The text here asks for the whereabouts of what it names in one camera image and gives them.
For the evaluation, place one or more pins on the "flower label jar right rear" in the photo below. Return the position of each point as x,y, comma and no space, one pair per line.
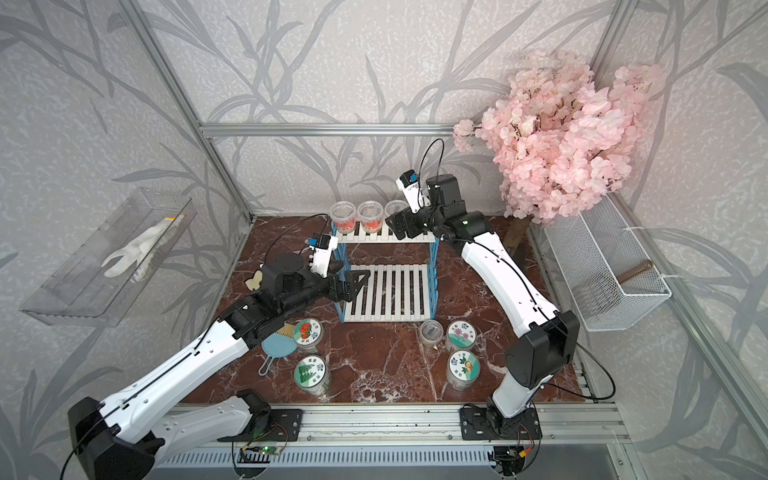
460,336

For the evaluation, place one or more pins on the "clear lidded seed container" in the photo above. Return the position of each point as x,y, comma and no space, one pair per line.
370,216

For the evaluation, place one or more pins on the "red strawberry label jar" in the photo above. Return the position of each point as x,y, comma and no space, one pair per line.
308,334

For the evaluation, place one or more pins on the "wooden handled brush in basket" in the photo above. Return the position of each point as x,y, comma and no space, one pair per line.
635,271

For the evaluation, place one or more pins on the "clear plastic seed container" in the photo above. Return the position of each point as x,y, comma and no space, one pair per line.
395,212

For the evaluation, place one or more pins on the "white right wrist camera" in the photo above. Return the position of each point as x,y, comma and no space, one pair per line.
409,184

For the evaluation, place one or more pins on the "white glove in tray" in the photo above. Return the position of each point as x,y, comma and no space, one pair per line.
138,255

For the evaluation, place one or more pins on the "pink blossom artificial tree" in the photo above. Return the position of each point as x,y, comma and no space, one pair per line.
560,142

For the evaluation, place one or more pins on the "clear container red seed packet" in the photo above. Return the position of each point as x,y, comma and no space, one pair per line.
344,217

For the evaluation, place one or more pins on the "clear acrylic wall tray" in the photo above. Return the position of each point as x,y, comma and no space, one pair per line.
100,282

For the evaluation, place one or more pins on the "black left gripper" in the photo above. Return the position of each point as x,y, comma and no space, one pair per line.
347,293

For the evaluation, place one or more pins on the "blue and white wooden shelf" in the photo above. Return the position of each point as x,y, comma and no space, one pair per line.
392,293

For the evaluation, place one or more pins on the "white wire mesh basket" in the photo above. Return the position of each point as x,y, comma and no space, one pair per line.
591,250

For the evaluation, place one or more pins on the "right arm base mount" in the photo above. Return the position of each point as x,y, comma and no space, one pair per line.
487,423

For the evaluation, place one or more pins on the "flower label jar right front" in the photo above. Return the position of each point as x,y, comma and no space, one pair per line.
463,369

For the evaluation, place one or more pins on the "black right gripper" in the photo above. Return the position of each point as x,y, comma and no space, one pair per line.
397,226

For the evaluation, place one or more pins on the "green tree label jar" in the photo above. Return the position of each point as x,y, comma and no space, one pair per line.
312,375

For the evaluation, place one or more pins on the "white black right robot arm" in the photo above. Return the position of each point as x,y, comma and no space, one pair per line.
546,337

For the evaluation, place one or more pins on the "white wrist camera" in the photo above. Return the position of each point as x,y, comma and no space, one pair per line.
322,247
409,184

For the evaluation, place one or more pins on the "flower label jar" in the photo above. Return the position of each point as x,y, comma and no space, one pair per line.
460,336
463,369

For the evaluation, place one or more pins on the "aluminium front rail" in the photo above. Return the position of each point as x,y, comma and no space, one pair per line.
398,424

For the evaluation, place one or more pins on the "black and yellow work glove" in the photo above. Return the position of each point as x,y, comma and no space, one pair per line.
253,283

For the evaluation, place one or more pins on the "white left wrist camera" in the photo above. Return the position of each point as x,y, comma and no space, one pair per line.
322,247

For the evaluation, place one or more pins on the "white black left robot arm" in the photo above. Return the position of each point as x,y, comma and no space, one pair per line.
125,435

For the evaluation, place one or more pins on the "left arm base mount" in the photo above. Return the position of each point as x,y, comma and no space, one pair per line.
266,423

